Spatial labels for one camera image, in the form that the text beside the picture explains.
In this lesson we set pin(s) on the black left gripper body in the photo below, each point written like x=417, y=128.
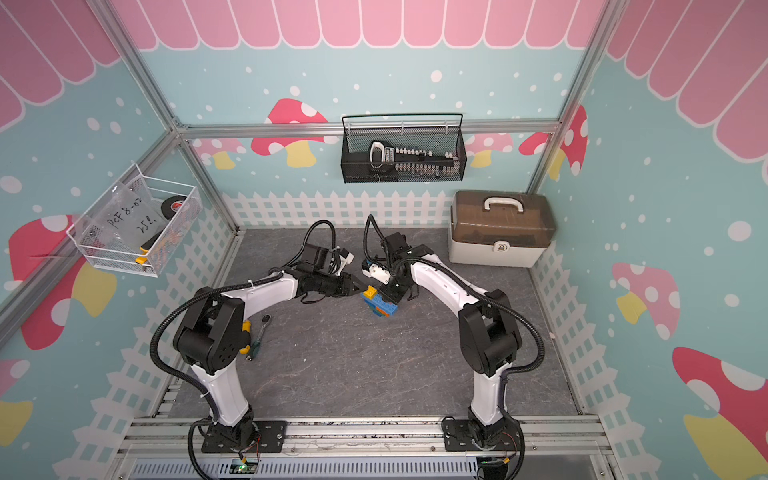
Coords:
x=330, y=284

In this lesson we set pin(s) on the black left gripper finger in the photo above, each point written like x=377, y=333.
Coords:
x=351, y=291
x=354, y=281

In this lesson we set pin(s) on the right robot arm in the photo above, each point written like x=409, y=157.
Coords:
x=495, y=340

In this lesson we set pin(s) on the white storage box brown lid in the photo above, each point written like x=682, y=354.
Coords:
x=499, y=228

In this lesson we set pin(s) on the black tape roll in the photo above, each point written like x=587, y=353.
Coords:
x=171, y=205

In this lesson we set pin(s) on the yellow lego brick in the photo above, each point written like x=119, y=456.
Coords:
x=370, y=293

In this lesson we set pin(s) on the white wire wall basket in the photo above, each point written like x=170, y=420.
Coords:
x=124, y=229

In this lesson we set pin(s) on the black wire wall basket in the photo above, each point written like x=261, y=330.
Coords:
x=439, y=132

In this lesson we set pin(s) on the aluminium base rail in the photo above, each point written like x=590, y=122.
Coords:
x=413, y=447

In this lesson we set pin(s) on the socket set tool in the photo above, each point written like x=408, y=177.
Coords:
x=407, y=164

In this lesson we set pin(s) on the light blue lego brick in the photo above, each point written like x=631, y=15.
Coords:
x=371, y=303
x=386, y=309

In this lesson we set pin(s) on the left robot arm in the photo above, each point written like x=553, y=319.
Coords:
x=200, y=341

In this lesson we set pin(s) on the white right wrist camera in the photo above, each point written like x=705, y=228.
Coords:
x=374, y=271

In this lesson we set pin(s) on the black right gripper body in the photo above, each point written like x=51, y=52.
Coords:
x=394, y=289

